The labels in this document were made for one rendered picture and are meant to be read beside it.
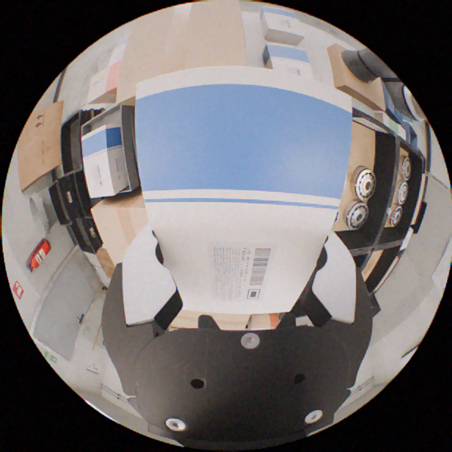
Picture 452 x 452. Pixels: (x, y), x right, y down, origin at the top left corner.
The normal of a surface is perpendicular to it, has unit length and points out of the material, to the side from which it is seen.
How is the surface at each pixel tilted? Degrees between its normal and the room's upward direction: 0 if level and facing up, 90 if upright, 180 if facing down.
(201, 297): 0
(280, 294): 0
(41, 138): 76
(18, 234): 90
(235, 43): 0
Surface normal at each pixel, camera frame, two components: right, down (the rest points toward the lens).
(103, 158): -0.04, 0.54
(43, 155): 0.96, 0.14
